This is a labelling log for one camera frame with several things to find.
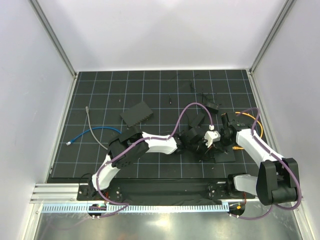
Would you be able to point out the aluminium front frame rail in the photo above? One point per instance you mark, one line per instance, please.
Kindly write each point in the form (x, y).
(138, 191)

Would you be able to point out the aluminium left frame post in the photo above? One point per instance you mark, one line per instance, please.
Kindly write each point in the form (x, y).
(52, 35)

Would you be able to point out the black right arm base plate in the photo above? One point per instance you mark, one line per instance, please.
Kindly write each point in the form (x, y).
(222, 191)

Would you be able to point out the black power adapter plug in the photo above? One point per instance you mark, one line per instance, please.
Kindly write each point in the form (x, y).
(212, 107)

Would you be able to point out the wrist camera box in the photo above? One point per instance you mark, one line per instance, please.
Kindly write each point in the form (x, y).
(230, 120)
(211, 136)

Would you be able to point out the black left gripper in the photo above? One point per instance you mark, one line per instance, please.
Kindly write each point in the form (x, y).
(205, 154)

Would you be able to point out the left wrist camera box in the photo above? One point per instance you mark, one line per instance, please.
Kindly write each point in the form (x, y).
(211, 136)

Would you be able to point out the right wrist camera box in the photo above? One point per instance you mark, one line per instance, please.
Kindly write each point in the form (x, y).
(230, 120)

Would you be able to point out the white slotted cable duct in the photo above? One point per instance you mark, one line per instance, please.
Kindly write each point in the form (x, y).
(90, 208)

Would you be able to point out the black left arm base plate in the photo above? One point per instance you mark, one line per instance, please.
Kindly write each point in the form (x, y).
(86, 193)

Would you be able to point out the black network switch box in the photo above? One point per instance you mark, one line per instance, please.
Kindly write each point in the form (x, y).
(136, 114)

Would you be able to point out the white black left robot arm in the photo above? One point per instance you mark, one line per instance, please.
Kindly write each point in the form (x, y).
(126, 148)

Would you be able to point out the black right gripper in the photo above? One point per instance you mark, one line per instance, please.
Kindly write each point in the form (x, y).
(218, 145)

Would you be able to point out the aluminium frame post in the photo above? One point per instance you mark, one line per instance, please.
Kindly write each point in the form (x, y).
(52, 35)
(276, 26)

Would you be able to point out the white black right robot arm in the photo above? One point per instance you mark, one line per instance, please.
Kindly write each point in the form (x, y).
(277, 181)

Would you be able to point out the aluminium right frame post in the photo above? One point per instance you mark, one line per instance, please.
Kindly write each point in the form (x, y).
(276, 26)

